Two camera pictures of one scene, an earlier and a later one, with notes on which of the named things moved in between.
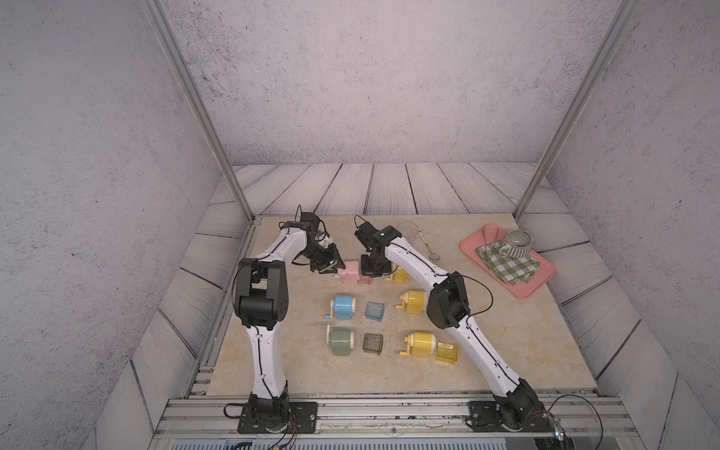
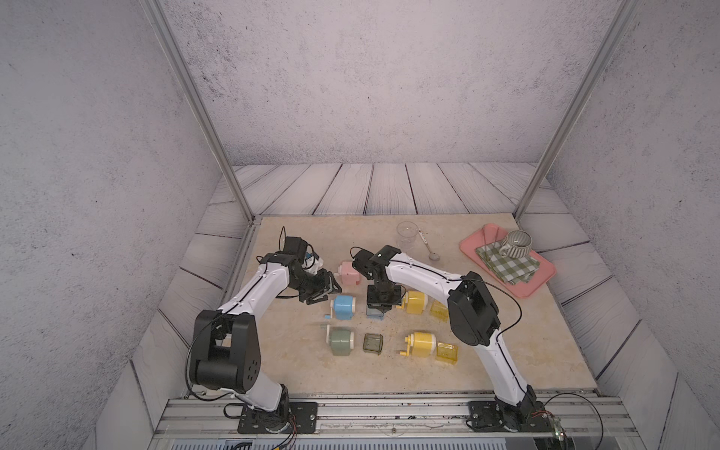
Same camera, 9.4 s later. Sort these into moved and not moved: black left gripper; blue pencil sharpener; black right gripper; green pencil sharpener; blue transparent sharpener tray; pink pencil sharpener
Moved: black left gripper; black right gripper
Not moved: pink pencil sharpener; blue pencil sharpener; green pencil sharpener; blue transparent sharpener tray
